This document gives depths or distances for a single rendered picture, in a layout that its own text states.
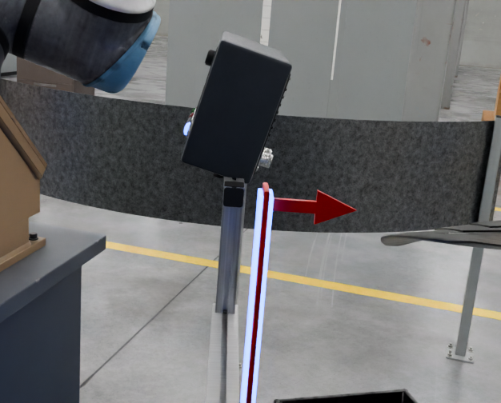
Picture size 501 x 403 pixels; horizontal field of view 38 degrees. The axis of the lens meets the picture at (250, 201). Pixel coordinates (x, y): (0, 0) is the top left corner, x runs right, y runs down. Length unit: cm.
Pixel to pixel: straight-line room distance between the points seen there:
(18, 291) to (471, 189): 221
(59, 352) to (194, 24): 627
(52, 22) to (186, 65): 627
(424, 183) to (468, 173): 20
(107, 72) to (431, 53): 413
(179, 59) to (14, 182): 634
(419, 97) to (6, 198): 426
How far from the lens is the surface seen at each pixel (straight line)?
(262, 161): 111
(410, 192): 262
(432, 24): 491
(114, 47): 89
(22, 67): 753
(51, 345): 92
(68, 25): 89
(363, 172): 251
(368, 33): 668
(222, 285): 107
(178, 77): 718
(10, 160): 84
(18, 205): 87
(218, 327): 104
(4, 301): 78
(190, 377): 265
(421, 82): 493
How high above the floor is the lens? 131
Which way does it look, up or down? 16 degrees down
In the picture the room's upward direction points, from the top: 5 degrees clockwise
